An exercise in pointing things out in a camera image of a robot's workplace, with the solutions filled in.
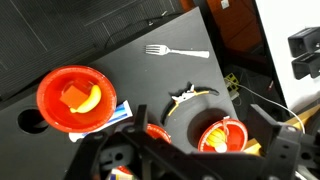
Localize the pliers with yellow black handles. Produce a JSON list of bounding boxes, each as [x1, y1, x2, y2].
[[161, 82, 221, 126]]

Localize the black clamp blocks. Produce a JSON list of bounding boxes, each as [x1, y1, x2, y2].
[[287, 26, 320, 80]]

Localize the power strip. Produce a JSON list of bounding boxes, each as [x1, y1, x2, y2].
[[223, 72, 242, 101]]

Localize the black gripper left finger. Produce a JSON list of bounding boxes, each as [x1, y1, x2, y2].
[[121, 103, 188, 180]]

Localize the white cable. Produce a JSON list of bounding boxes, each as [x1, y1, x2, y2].
[[237, 83, 306, 135]]

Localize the orange ball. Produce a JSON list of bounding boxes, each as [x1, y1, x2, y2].
[[205, 128, 228, 148]]

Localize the white table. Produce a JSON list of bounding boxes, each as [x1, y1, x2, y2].
[[254, 0, 320, 112]]

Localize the red bowl with red block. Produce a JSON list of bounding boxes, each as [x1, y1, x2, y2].
[[35, 64, 118, 134]]

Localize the yellow banana toy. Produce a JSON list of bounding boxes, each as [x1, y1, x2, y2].
[[69, 84, 103, 115]]

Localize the white blue toothpaste tube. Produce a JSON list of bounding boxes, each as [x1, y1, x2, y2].
[[68, 99, 134, 144]]

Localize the small white ball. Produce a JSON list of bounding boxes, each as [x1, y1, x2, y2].
[[214, 143, 228, 154]]

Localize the red bowl with orange ball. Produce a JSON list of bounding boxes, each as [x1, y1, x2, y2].
[[196, 118, 250, 154]]

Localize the red block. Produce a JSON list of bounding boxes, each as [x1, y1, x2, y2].
[[59, 84, 90, 110]]

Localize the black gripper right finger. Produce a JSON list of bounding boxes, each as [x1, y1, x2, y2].
[[246, 103, 304, 180]]

